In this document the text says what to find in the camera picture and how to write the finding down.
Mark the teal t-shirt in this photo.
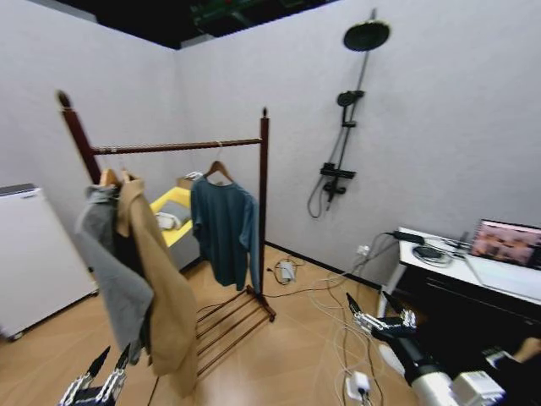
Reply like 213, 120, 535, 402
189, 176, 261, 295

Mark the black shower valve shelf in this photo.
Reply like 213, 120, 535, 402
319, 162, 357, 196

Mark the white power strip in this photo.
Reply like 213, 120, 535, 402
276, 261, 296, 283

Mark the cardboard box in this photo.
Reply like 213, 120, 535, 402
176, 171, 204, 190

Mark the black power brick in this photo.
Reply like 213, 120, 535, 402
392, 230, 426, 243

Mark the tan coat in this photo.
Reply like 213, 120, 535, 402
116, 177, 199, 399

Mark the open laptop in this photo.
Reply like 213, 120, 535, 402
463, 218, 541, 288

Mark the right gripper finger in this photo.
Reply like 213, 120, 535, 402
381, 290, 420, 331
345, 291, 385, 335

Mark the grey pillow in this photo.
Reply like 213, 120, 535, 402
158, 200, 192, 225

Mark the white and black desk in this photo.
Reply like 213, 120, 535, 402
382, 226, 541, 339

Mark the white cabinet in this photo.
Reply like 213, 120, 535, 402
0, 183, 100, 342

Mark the dark red wooden clothes rack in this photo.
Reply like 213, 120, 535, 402
56, 90, 278, 378

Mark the grey garment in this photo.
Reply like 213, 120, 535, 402
74, 184, 155, 365

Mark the black shower hose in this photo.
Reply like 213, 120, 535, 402
306, 175, 336, 220

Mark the black hand shower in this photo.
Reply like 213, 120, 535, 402
336, 89, 366, 128

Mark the black shower rail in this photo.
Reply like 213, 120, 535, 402
329, 7, 378, 170

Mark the coiled cable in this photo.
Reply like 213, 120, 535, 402
412, 244, 453, 268

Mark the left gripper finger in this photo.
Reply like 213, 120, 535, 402
96, 343, 132, 406
57, 345, 112, 406

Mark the white floor cable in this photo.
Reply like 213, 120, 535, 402
308, 234, 401, 406

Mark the white power adapter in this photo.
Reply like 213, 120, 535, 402
344, 370, 373, 401

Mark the wooden hanger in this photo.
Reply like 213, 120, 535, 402
99, 158, 119, 187
118, 159, 137, 184
202, 141, 235, 185

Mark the black rain shower head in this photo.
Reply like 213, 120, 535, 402
342, 19, 392, 53

